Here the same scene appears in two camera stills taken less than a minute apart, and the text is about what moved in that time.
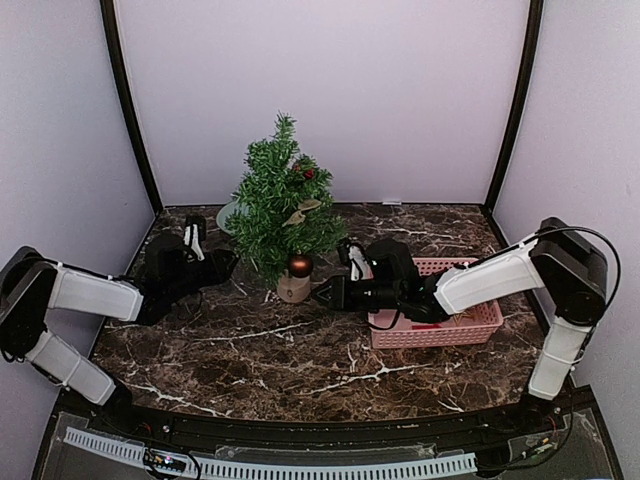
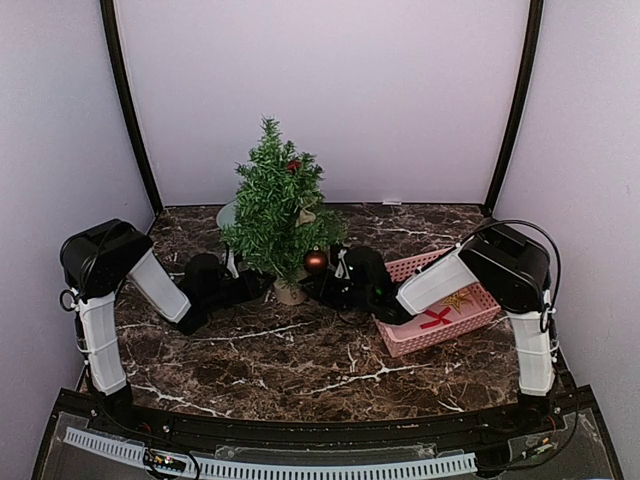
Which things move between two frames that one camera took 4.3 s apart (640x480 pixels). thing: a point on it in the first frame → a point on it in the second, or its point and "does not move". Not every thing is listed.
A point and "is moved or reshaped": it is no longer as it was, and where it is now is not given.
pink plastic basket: [460, 328] is moved or reshaped
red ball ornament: [300, 265] → [315, 261]
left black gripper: [218, 271] → [252, 288]
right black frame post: [526, 75] does not move
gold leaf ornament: [298, 216] is moved or reshaped
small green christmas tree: [288, 209] does not move
